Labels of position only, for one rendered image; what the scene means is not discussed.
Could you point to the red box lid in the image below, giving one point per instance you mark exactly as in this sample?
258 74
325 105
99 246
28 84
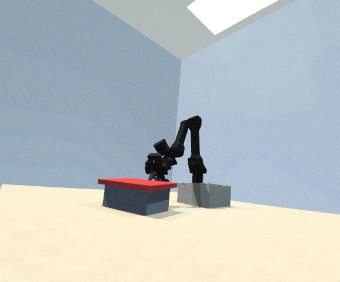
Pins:
132 183

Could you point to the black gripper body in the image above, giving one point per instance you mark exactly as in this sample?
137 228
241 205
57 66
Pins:
158 160

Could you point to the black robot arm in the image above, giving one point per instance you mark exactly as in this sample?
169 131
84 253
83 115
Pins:
195 162

